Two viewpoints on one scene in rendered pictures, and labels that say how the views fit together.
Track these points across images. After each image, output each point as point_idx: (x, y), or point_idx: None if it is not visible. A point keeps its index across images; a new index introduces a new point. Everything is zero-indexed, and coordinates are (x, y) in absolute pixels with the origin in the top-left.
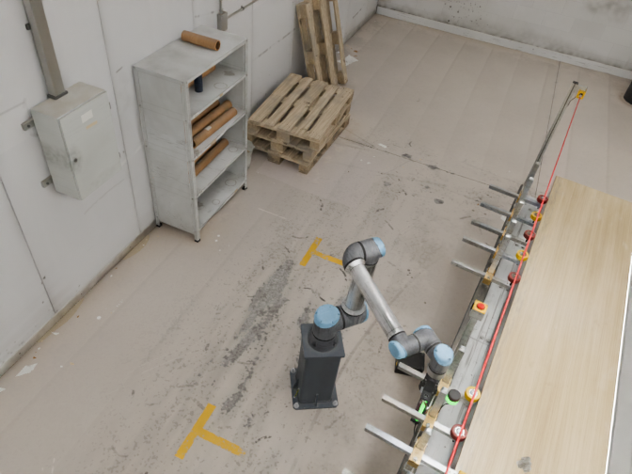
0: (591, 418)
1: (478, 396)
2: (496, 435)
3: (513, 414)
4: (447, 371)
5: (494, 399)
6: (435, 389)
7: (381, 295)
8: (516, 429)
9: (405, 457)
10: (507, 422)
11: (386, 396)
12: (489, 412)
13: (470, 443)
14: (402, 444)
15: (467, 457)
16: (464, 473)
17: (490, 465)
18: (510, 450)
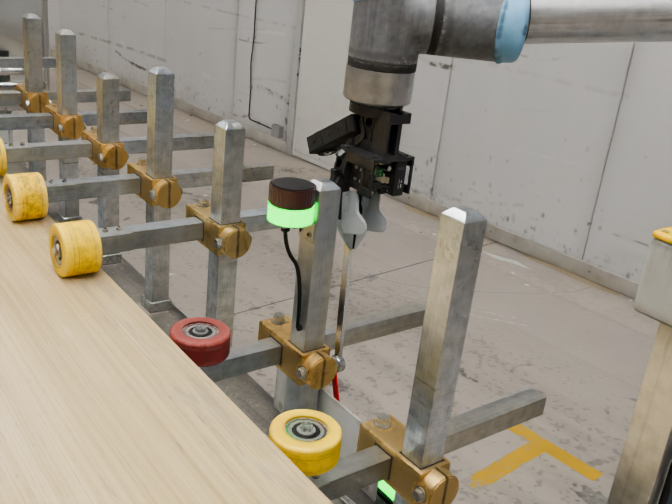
0: None
1: (280, 431)
2: (96, 395)
3: (110, 495)
4: (354, 67)
5: (230, 478)
6: (335, 167)
7: None
8: (46, 463)
9: (246, 374)
10: (101, 453)
11: (419, 307)
12: (191, 430)
13: (143, 335)
14: (254, 213)
15: (114, 312)
16: (85, 230)
17: (40, 335)
18: (11, 396)
